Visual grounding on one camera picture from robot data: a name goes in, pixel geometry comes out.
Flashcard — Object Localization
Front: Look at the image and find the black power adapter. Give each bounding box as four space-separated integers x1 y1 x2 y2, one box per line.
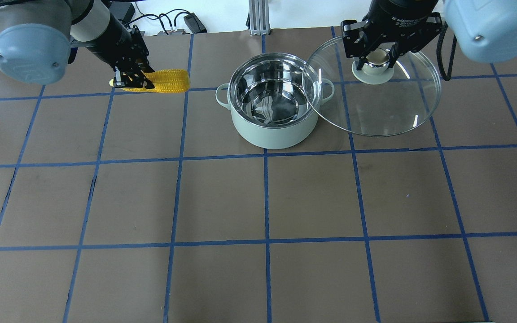
183 13 208 34

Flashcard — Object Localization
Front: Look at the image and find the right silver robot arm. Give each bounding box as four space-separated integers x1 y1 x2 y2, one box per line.
341 0 517 65

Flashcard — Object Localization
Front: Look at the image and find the yellow plastic corn cob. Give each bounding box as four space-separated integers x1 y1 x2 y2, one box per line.
109 69 190 94

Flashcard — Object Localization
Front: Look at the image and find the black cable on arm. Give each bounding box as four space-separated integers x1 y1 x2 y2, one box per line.
437 20 457 81

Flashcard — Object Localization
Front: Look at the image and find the aluminium frame post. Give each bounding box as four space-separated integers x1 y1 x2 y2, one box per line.
248 0 271 35

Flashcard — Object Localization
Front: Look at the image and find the pale green cooking pot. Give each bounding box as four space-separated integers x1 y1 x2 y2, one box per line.
215 52 335 150

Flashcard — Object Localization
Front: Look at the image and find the glass pot lid with knob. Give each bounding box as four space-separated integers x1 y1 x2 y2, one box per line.
302 37 442 137

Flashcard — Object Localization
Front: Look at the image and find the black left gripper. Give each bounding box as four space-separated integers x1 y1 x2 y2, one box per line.
82 17 155 89

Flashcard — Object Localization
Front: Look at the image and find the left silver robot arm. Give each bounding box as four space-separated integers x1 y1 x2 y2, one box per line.
0 0 154 89

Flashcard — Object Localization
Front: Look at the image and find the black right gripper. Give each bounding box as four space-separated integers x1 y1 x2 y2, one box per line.
342 0 443 68

